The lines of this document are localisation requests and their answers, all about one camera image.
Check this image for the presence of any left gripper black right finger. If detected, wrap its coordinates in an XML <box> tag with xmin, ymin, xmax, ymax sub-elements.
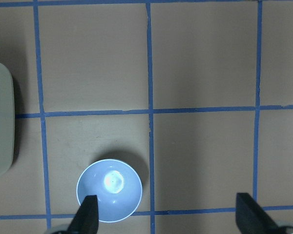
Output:
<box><xmin>235</xmin><ymin>193</ymin><xmax>282</xmax><ymax>234</ymax></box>

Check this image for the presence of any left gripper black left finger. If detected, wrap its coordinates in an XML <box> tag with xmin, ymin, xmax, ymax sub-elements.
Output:
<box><xmin>66</xmin><ymin>195</ymin><xmax>99</xmax><ymax>234</ymax></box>

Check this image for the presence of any blue bowl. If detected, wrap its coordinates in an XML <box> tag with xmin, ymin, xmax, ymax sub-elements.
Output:
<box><xmin>76</xmin><ymin>159</ymin><xmax>143</xmax><ymax>223</ymax></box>

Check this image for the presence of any cream toaster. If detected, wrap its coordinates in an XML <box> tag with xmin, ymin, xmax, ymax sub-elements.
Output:
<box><xmin>0</xmin><ymin>63</ymin><xmax>15</xmax><ymax>176</ymax></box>

